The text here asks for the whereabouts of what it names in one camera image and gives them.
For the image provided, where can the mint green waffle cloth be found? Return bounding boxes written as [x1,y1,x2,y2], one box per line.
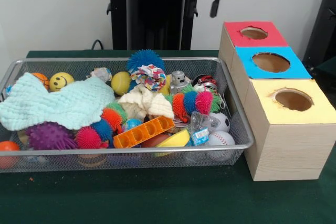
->
[0,72,116,132]

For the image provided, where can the wooden box with three holes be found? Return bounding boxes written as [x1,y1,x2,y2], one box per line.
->
[218,20,336,182]

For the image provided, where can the silver mesh bin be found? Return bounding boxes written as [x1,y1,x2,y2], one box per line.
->
[0,56,255,174]

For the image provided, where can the silver toy robot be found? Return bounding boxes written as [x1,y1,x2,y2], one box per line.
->
[169,70,190,95]

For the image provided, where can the blue spiky rubber ball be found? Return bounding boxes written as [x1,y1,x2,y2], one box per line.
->
[126,49,165,74]

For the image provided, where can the multicolour spiky caterpillar toy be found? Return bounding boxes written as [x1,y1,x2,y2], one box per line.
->
[172,90,215,120]

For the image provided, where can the black upright panel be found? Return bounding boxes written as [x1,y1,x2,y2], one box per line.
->
[301,0,336,65]

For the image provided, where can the small soccer ball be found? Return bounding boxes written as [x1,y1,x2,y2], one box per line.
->
[208,112,231,133]

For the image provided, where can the cream waffle cloth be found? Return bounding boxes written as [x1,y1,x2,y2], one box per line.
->
[117,84,175,122]

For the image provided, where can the dark green tablecloth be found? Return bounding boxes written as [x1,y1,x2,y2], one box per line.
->
[312,56,336,93]
[0,49,336,224]

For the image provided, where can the small white baseball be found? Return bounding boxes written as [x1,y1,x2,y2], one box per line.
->
[207,131,236,146]

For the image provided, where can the orange plastic building block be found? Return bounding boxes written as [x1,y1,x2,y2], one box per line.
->
[113,115,176,149]

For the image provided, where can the yellow smiley ball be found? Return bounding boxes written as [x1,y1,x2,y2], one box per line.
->
[49,71,75,92]

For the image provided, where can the purple spiky rubber ball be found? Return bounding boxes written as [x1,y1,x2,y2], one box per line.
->
[25,121,78,151]

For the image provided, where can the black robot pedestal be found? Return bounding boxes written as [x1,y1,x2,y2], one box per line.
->
[101,0,199,50]

